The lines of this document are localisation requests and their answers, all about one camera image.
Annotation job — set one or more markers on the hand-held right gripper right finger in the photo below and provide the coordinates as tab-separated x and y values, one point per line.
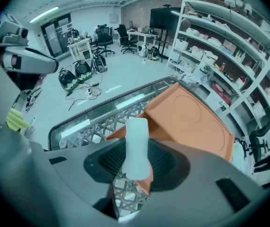
196	197

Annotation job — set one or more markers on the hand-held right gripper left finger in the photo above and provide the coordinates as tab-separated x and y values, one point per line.
54	185

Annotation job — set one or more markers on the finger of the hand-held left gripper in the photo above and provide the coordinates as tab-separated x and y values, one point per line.
37	60

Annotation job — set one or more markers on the white plastic bottle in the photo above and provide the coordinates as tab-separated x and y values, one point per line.
136	145

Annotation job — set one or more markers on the orange tissue box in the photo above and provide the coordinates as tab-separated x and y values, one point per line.
184	117

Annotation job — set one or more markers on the black glass door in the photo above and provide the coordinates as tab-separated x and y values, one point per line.
54	46

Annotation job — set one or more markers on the black floor device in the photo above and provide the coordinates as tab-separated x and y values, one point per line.
32	100

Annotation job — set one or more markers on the yellow green folded crate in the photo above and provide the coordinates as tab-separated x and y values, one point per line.
15	120

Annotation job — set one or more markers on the small white desk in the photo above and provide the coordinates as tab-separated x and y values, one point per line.
78	42

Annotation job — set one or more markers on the white power strip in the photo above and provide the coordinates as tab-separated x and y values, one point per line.
89	92

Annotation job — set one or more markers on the black metal lattice table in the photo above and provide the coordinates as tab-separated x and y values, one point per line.
94	133

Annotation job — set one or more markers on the black office chair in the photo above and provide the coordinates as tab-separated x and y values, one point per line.
104	35
257	148
125	35

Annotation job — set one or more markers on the long white desk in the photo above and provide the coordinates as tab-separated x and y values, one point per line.
139	33

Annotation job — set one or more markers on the white round-window backpack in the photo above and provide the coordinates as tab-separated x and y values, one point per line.
143	51

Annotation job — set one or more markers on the black television on stand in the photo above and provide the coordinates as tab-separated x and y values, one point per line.
164	19

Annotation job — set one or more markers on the white shelf bin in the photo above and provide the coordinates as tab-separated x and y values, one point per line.
180	44

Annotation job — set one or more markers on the white shelving unit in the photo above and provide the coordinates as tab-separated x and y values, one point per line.
178	25

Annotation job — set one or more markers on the white wall panel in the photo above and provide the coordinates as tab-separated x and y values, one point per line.
114	18

